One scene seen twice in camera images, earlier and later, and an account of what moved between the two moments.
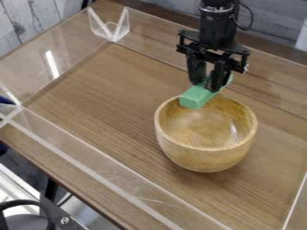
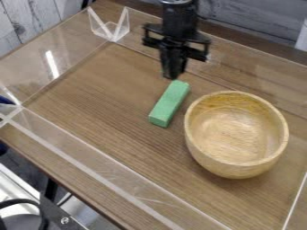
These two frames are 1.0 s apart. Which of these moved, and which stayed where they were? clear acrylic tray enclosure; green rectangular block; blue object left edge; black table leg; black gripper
Moved: green rectangular block; black gripper
Stayed: clear acrylic tray enclosure; black table leg; blue object left edge
